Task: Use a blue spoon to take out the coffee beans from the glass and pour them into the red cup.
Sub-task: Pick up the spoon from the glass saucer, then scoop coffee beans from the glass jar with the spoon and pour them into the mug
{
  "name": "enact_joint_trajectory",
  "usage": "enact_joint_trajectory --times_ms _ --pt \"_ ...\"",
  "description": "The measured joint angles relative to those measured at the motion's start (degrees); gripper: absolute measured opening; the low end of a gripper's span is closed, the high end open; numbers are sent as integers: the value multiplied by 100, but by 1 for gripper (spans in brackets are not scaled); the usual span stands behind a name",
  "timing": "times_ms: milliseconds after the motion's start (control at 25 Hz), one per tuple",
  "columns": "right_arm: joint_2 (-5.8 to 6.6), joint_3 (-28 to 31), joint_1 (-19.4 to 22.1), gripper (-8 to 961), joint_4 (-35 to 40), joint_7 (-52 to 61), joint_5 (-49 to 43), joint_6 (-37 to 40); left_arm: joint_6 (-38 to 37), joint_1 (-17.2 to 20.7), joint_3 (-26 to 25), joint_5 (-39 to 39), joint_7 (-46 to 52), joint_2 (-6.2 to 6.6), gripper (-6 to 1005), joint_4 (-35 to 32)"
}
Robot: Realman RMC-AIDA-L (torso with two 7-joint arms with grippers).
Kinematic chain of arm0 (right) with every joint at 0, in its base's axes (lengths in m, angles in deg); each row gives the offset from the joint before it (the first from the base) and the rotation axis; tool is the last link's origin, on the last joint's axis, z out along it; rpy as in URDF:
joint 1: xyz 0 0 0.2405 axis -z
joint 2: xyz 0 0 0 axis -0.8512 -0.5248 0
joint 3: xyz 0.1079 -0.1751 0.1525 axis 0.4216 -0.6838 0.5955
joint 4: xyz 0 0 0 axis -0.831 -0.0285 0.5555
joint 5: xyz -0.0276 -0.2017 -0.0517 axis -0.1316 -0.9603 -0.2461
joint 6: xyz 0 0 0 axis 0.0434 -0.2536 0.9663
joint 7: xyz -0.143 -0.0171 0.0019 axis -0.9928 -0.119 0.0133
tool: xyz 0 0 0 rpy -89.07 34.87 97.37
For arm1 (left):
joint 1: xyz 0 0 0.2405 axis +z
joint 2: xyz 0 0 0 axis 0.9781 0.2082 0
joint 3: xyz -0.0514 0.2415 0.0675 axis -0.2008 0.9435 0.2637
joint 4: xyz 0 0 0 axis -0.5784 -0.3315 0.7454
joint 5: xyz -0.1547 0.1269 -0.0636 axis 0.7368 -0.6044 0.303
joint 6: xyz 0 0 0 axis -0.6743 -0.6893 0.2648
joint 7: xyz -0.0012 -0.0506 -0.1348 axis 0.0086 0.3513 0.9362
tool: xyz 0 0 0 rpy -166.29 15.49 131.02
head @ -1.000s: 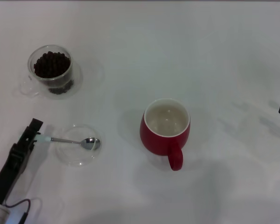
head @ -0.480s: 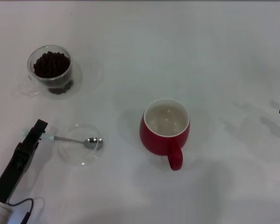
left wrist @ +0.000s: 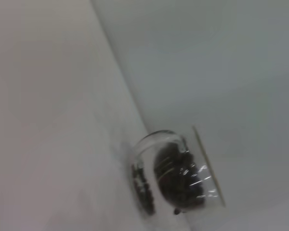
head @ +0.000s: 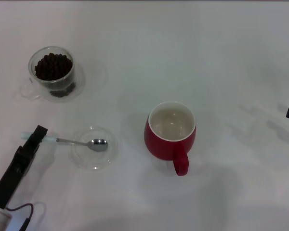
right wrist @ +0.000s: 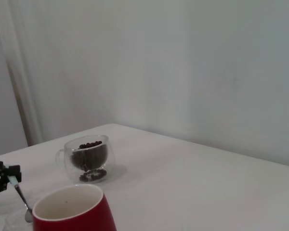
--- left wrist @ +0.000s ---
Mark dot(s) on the coffee beans pile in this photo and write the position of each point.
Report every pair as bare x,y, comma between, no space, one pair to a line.
178,183

